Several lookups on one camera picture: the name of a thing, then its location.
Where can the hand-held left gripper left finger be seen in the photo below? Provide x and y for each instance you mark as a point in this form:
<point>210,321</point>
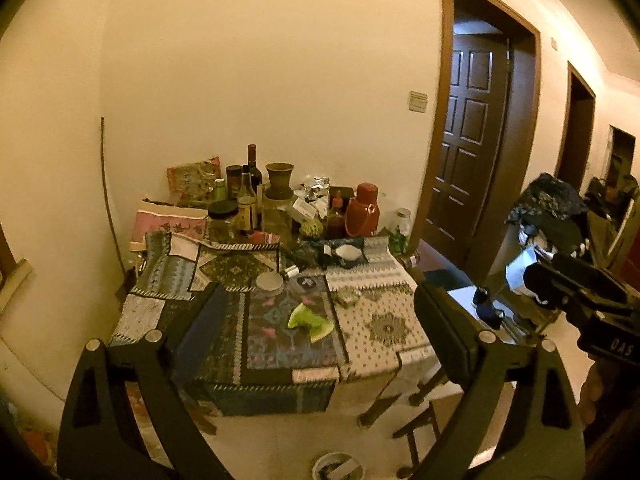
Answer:
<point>207,322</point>

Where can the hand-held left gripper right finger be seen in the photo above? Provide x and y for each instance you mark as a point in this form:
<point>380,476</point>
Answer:
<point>440,322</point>

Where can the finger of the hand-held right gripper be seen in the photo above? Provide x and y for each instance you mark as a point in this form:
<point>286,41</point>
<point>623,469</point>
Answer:
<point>545,282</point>

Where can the green cloth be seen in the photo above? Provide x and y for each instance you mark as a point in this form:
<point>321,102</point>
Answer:
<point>302,316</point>

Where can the small black-capped bottle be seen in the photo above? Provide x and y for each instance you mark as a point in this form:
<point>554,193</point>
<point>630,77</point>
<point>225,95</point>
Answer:
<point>292,273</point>

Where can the round trash can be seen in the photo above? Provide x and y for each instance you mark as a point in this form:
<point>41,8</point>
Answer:
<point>325,462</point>

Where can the person's right hand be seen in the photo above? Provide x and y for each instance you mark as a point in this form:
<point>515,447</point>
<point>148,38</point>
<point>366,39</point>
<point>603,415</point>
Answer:
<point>595,390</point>

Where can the white plastic bag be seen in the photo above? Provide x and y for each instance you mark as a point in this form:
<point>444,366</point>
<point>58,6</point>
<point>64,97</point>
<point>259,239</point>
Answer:
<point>520,270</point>

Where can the dark shoe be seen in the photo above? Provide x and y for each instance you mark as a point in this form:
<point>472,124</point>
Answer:
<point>487,310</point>

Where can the patchwork tablecloth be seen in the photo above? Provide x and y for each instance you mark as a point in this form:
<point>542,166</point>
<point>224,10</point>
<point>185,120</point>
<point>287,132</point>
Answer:
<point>385,330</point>

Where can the striped tin cans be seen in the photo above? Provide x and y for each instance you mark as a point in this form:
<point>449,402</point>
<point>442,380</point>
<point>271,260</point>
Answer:
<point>412,261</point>

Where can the white round lid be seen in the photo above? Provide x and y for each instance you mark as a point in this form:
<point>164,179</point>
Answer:
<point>270,282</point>

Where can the glass jar with plant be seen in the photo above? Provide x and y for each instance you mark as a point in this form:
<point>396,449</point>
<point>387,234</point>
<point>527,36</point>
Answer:
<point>400,232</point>

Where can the red striped packet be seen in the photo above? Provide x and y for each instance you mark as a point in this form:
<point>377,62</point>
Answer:
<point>262,237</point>

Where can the glass jar with black lid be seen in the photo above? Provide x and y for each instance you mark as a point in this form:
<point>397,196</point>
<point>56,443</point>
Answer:
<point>222,217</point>

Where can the pink cloth bag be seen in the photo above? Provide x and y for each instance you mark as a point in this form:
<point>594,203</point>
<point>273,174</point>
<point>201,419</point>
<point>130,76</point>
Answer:
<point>167,222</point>

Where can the dark round container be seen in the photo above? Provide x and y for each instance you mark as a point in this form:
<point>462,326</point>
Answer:
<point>308,283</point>

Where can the white bowl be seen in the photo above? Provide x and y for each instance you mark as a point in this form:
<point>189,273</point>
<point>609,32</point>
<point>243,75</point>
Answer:
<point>345,252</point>

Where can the clear liquor bottle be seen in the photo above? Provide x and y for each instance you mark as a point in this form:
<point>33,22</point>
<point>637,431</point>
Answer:
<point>245,205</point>

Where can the large glass jar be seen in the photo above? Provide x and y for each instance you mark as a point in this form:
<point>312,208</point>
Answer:
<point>277,217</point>

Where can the red thermos flask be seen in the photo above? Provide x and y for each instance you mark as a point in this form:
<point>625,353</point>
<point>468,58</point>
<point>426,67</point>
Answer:
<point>362,210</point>

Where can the spiky yellow-green fruit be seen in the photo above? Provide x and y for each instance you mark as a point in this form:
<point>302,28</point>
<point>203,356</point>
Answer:
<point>312,228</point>

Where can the printed flat package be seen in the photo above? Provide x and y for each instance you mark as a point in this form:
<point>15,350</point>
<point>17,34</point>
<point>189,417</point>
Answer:
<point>192,177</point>

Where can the red sauce bottle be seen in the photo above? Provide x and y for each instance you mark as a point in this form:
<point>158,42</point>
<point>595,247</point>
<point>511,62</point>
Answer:
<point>336,217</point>

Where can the brown ceramic vase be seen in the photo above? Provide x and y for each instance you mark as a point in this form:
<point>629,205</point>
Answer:
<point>279,180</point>

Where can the thin wooden stick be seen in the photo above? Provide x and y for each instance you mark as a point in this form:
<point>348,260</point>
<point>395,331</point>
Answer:
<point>107,195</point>

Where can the brown panel door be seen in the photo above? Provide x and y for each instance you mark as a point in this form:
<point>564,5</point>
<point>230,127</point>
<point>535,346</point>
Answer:
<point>470,135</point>

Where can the dark wine bottle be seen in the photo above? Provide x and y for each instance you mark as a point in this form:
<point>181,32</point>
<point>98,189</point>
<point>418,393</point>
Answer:
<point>252,160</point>

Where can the crumpled foil packet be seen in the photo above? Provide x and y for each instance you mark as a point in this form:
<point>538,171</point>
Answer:
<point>315,185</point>

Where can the narrow brown door frame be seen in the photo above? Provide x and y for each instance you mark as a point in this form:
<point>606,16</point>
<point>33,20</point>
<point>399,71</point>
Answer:
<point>590,95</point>

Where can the wall light switch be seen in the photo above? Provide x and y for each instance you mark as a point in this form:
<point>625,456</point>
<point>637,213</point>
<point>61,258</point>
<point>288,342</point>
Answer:
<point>417,101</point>

